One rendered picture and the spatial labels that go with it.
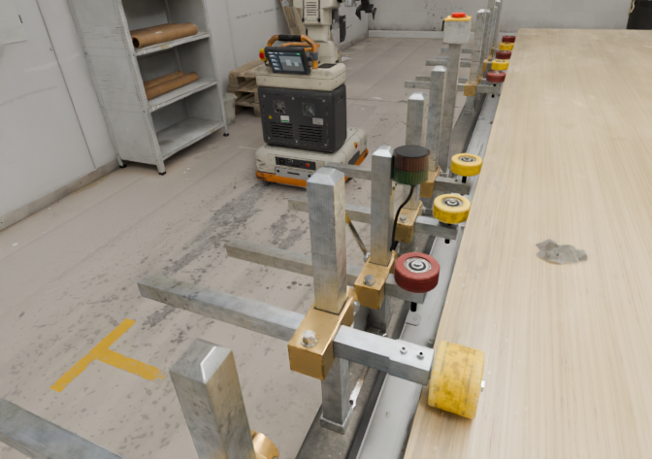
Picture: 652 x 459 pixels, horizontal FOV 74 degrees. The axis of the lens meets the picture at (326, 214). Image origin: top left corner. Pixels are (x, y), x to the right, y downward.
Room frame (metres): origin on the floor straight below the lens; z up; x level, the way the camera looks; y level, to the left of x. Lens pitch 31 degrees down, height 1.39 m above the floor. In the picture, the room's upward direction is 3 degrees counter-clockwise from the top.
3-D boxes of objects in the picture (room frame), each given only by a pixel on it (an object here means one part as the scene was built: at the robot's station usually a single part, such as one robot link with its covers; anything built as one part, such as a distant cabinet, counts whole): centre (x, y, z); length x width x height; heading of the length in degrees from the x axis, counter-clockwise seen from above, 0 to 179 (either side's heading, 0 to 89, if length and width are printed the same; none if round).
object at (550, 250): (0.63, -0.43, 0.91); 0.09 x 0.07 x 0.02; 59
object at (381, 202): (0.68, -0.11, 0.87); 0.04 x 0.04 x 0.48; 66
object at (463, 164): (1.06, -0.39, 0.85); 0.08 x 0.08 x 0.11
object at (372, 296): (0.66, -0.10, 0.85); 0.14 x 0.06 x 0.05; 156
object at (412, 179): (0.66, -0.15, 1.07); 0.06 x 0.06 x 0.02
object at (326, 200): (0.46, 0.00, 0.94); 0.04 x 0.04 x 0.48; 66
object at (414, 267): (0.61, -0.16, 0.85); 0.08 x 0.08 x 0.11
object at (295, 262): (0.70, 0.02, 0.84); 0.43 x 0.03 x 0.04; 66
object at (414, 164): (0.66, -0.15, 1.10); 0.06 x 0.06 x 0.02
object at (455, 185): (1.14, -0.21, 0.82); 0.43 x 0.03 x 0.04; 66
